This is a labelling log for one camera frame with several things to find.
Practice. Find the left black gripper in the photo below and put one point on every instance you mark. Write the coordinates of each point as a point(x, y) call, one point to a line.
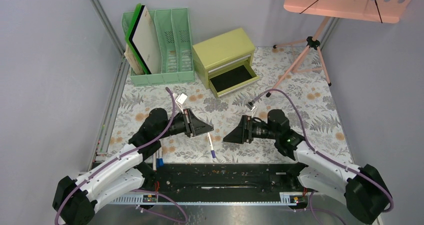
point(194, 126)

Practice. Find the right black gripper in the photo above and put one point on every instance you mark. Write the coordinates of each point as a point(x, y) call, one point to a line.
point(241, 134)

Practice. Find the white blue marker pen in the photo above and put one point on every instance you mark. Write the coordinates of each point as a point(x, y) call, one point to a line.
point(212, 150)

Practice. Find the yellow-green drawer cabinet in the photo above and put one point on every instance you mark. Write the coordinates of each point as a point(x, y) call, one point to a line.
point(224, 63)

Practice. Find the green clip file folder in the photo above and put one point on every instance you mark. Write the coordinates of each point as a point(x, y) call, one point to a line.
point(129, 37)

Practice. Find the purple cartoon book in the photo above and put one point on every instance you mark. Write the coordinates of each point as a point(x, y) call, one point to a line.
point(132, 62)

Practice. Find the white perforated board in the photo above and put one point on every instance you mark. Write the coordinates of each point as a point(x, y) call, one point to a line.
point(146, 40)

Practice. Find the green Treehouse book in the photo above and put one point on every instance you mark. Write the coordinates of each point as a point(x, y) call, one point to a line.
point(130, 64)

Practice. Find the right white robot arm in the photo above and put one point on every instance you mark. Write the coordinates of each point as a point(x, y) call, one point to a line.
point(361, 189)

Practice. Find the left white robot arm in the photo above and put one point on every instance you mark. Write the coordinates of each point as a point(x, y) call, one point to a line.
point(77, 200)

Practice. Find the white red marker pen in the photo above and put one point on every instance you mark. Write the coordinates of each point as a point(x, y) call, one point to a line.
point(154, 162)

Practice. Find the floral table mat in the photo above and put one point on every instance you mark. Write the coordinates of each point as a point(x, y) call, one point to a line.
point(305, 98)

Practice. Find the mint green file organizer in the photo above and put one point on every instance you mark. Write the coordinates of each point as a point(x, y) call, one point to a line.
point(175, 43)

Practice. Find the pink music stand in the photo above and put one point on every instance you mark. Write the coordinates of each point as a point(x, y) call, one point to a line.
point(382, 11)

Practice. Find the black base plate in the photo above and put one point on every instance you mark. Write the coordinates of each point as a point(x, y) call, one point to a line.
point(227, 184)

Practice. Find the aluminium rail frame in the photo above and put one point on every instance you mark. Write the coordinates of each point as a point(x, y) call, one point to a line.
point(100, 81)

